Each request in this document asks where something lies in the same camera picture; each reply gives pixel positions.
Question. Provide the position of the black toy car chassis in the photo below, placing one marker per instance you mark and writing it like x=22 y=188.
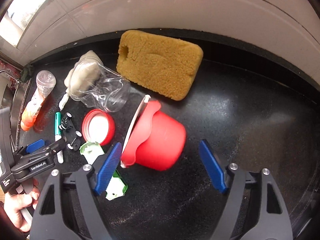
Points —
x=71 y=134

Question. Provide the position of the red collapsible bucket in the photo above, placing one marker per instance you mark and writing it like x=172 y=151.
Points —
x=154 y=139

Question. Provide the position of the red detergent bottle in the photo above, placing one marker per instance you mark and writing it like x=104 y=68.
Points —
x=10 y=69

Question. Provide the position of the orange plastic drink bottle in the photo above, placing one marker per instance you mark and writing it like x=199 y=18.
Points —
x=45 y=83

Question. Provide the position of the clear crushed plastic cup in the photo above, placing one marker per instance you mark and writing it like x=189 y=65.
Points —
x=109 y=93

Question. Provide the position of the person's left hand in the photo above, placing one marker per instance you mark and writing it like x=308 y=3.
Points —
x=15 y=203

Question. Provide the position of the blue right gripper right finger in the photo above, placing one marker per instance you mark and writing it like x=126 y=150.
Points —
x=212 y=166

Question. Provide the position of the dark green cloth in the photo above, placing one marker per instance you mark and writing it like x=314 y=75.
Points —
x=27 y=73

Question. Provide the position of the yellow brown sponge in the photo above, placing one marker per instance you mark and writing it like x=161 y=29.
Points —
x=164 y=65

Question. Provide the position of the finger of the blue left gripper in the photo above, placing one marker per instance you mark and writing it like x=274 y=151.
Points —
x=57 y=146
x=31 y=148

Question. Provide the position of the light green toy car shell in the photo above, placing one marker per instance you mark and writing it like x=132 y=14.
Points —
x=117 y=186

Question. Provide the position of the white foam brush sponge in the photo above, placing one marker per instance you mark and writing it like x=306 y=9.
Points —
x=84 y=73

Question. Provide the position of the green white marker pen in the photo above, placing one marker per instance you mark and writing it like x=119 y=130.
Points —
x=58 y=135

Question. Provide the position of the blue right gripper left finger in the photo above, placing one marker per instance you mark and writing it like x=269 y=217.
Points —
x=104 y=168

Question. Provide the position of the stainless steel sink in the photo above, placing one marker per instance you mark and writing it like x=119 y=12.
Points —
x=15 y=100

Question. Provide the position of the red jar lid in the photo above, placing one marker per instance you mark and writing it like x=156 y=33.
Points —
x=98 y=126

